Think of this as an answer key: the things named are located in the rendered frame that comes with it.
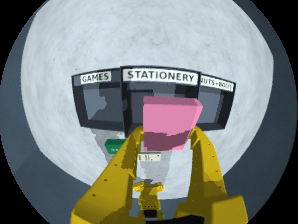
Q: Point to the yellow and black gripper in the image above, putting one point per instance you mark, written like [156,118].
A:
[109,199]

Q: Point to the white domino with black pips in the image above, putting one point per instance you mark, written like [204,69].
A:
[149,156]

